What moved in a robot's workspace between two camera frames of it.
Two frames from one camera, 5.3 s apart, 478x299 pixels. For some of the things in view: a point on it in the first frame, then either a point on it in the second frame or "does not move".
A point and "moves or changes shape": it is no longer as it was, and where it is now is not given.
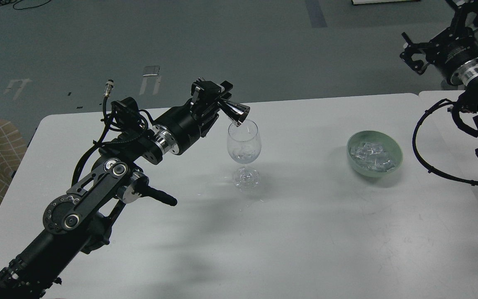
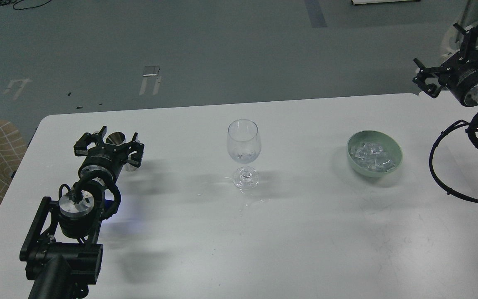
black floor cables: [0, 3] does not move
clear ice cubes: [372, 156] does not move
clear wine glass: [244, 145] does not move
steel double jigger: [238, 112] moves or changes shape
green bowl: [374, 154] does not move
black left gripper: [186, 123] to [109, 158]
